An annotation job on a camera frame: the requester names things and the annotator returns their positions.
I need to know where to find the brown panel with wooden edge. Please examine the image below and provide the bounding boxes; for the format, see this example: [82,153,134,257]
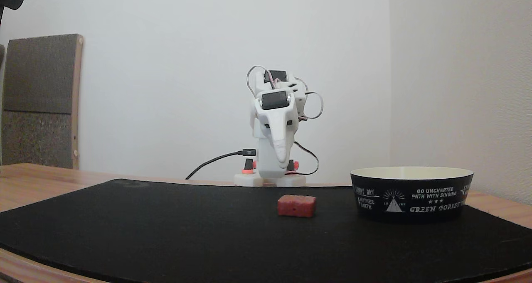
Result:
[1,34,84,170]

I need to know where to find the black power cable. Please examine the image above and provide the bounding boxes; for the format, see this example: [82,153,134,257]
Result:
[185,149,257,180]

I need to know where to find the red toy block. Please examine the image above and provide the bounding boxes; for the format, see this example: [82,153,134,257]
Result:
[277,194,317,218]

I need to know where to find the black table mat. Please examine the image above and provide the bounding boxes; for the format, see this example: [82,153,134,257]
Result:
[0,178,532,283]

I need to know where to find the red and black wire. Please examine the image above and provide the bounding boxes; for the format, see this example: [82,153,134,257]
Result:
[291,141,320,176]

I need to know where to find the black printed paper bowl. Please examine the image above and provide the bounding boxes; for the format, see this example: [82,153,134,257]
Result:
[350,166,474,224]

